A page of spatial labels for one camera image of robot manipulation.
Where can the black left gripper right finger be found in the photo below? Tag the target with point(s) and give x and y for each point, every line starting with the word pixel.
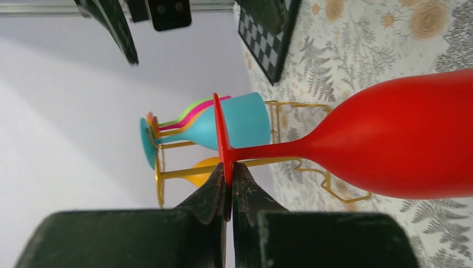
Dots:
pixel 266 234

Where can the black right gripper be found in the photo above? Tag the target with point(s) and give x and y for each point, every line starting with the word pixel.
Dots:
pixel 164 15

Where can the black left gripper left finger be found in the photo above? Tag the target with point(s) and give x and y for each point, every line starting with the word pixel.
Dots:
pixel 192 234

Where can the yellow plastic wine glass front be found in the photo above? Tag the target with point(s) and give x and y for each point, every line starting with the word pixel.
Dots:
pixel 201 171

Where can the yellow plastic wine glass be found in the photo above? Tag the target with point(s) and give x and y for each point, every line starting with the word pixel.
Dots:
pixel 201 171
pixel 156 133

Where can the gold wire wine glass rack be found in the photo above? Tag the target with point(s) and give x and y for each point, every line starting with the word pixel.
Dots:
pixel 160 173

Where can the blue plastic wine glass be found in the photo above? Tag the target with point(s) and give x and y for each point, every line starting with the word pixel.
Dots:
pixel 247 122

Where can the green plastic wine glass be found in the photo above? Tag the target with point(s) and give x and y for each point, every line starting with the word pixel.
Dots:
pixel 184 113

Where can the magenta plastic wine glass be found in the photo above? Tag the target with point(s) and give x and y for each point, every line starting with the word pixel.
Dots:
pixel 194 111

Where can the red plastic wine glass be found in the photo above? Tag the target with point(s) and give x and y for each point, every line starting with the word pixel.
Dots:
pixel 407 138

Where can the black white checkerboard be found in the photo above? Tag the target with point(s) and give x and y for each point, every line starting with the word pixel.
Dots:
pixel 266 28

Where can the floral patterned table mat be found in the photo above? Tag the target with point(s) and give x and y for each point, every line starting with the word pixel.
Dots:
pixel 341 47

